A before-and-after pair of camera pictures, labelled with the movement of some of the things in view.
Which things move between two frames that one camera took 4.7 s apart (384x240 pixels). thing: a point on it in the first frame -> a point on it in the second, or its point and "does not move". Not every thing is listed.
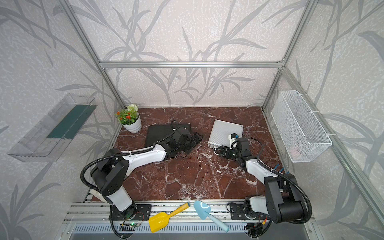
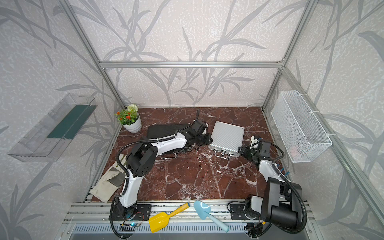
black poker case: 157,133 does not move
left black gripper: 193,142 -> 209,139
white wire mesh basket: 303,137 does not move
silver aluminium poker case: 221,131 does not move
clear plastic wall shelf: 47,141 does not move
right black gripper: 224,148 -> 244,151
